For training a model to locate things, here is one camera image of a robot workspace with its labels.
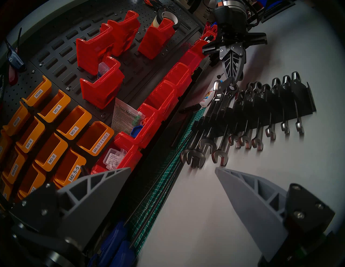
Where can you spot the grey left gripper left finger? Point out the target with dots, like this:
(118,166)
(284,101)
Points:
(89,193)

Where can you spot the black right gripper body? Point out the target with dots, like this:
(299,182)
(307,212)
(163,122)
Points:
(231,27)

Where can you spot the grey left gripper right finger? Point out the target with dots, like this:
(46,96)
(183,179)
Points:
(250,210)

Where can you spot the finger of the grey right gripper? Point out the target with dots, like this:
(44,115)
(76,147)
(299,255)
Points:
(227,63)
(240,63)

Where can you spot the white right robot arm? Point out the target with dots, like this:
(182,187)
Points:
(234,3)

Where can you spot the small black screw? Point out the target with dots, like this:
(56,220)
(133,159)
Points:
(220,76)

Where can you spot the red storage bin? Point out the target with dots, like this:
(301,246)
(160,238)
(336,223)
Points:
(125,31)
(130,161)
(103,88)
(178,77)
(200,48)
(210,29)
(191,60)
(93,50)
(155,37)
(149,126)
(161,99)

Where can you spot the yellow screw bin M2.5-5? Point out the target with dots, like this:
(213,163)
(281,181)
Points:
(70,167)

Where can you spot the white super glue bottle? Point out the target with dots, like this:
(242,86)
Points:
(207,98)

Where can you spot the clear screw bag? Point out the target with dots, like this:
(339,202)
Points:
(114,158)
(102,69)

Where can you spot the blue storage bin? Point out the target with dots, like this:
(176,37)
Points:
(272,2)

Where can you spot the yellow screw bin M3-8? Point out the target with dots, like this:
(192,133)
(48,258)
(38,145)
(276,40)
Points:
(51,153)

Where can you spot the yellow screw bin M4 HEX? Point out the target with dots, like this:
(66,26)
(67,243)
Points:
(97,138)

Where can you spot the black permanent marker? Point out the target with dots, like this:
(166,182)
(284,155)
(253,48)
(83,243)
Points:
(191,108)

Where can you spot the blue bar clamp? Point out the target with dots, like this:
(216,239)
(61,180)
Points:
(117,247)

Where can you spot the small chrome combination wrench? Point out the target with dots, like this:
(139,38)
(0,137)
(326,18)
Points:
(235,136)
(299,126)
(221,150)
(245,138)
(285,126)
(271,130)
(257,140)

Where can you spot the green cutting mat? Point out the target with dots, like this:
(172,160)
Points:
(157,193)

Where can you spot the yellow screw bin M3-6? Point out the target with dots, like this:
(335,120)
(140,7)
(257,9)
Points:
(75,124)

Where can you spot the large chrome combination wrench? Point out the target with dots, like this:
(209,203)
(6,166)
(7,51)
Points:
(187,157)
(199,160)
(208,144)

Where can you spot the large orange white tape roll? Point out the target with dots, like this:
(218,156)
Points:
(161,16)

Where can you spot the black wrench holder rack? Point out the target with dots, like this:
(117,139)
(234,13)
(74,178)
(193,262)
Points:
(303,99)

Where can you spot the small blue part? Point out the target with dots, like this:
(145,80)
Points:
(136,131)

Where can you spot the yellow screw bin M4-6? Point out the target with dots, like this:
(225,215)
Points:
(31,135)

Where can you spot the white user manual sheet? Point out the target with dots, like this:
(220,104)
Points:
(124,118)

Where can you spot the yellow screw bin M3-4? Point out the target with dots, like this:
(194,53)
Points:
(55,105)

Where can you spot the yellow screw bin M3X8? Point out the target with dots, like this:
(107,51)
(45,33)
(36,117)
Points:
(15,121)

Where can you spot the yellow screw bin M3X6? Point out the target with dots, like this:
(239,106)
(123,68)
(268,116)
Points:
(39,91)

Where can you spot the black frame stand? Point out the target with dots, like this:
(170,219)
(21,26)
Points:
(277,12)

